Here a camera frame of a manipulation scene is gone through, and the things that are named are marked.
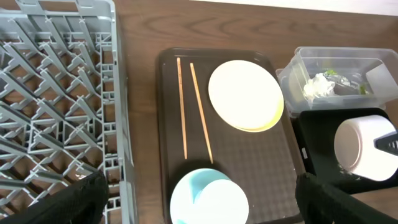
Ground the grey dishwasher rack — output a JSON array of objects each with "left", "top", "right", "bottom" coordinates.
[{"left": 1, "top": 0, "right": 138, "bottom": 223}]

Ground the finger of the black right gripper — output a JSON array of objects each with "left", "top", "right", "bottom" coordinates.
[{"left": 374, "top": 132, "right": 397, "bottom": 156}]

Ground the clear plastic bin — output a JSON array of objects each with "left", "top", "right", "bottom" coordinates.
[{"left": 276, "top": 47, "right": 397, "bottom": 117}]

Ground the white tissue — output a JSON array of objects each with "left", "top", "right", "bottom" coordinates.
[{"left": 303, "top": 73, "right": 335, "bottom": 101}]

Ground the black waste tray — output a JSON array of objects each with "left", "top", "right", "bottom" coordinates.
[{"left": 292, "top": 108, "right": 397, "bottom": 194}]

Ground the wooden chopstick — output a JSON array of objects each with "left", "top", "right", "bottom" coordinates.
[
  {"left": 177, "top": 57, "right": 187, "bottom": 160},
  {"left": 190, "top": 62, "right": 214, "bottom": 164}
]

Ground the light blue bowl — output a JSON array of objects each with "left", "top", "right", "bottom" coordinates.
[{"left": 170, "top": 168, "right": 249, "bottom": 223}]

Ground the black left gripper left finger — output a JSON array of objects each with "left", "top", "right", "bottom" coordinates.
[{"left": 1, "top": 171, "right": 109, "bottom": 224}]

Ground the yellow plate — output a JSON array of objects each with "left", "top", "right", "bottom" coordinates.
[{"left": 208, "top": 60, "right": 284, "bottom": 133}]

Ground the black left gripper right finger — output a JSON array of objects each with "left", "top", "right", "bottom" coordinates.
[{"left": 295, "top": 172, "right": 397, "bottom": 224}]

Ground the green snack wrapper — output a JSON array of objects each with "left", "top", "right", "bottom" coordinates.
[{"left": 323, "top": 70, "right": 369, "bottom": 96}]

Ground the dark brown serving tray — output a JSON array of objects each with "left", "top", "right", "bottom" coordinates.
[{"left": 157, "top": 48, "right": 301, "bottom": 223}]

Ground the white bowl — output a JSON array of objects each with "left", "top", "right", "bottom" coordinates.
[{"left": 334, "top": 115, "right": 397, "bottom": 182}]

